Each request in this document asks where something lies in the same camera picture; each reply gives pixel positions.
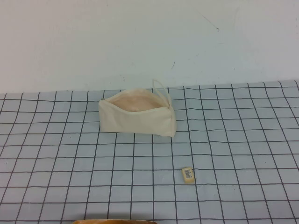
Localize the small cream eraser with barcode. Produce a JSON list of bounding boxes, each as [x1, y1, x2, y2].
[[181, 166, 195, 185]]

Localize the cream fabric pencil case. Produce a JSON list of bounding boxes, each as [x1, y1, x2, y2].
[[98, 78, 176, 137]]

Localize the orange-brown curved object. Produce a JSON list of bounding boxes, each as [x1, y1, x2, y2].
[[71, 219, 156, 224]]

